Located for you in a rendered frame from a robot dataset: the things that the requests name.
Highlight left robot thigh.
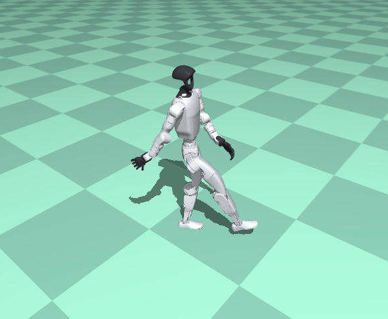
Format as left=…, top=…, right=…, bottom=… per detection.
left=184, top=149, right=202, bottom=195

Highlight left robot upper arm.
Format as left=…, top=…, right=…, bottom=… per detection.
left=192, top=88, right=210, bottom=125

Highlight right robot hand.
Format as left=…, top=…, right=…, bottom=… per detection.
left=131, top=152, right=151, bottom=171

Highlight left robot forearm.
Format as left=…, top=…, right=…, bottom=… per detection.
left=204, top=119, right=223, bottom=145

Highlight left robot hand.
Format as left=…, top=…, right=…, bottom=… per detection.
left=216, top=136, right=235, bottom=160

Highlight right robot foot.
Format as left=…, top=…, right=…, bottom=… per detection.
left=231, top=220, right=258, bottom=231

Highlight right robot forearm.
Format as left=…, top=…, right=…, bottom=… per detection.
left=143, top=133, right=165, bottom=161

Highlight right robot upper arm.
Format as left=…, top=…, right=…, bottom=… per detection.
left=159, top=102, right=185, bottom=144

